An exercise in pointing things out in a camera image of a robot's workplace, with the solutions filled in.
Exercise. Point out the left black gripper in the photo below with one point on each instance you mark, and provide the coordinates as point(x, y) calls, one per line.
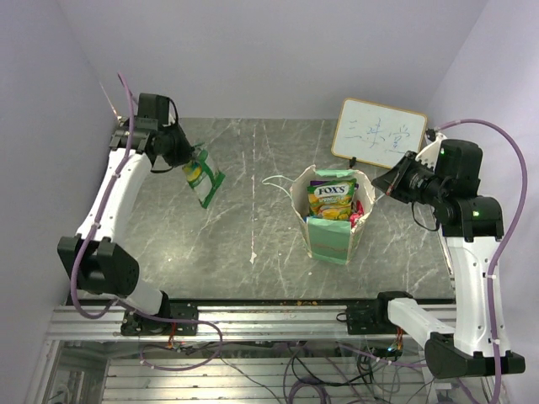
point(185, 154)

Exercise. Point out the purple pink snack packet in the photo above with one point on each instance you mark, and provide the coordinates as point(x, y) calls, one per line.
point(357, 211)

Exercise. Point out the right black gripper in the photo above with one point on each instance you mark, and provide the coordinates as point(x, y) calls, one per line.
point(392, 182)

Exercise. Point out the green patterned paper bag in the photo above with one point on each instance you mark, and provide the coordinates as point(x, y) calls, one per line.
point(330, 241)

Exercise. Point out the small whiteboard with writing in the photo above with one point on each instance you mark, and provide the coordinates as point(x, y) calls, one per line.
point(377, 134)

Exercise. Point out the aluminium rail frame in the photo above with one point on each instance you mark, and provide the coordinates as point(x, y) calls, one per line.
point(290, 320)

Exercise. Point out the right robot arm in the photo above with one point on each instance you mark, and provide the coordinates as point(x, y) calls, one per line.
point(445, 176)

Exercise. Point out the yellow Fox's candy bag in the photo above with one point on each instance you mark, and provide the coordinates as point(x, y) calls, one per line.
point(331, 200)

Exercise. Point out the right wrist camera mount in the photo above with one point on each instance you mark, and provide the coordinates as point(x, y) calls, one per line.
point(428, 156)

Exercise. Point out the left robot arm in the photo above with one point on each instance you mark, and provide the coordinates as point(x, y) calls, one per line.
point(94, 257)

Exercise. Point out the green snack packet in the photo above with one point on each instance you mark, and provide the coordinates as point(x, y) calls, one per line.
point(203, 176)

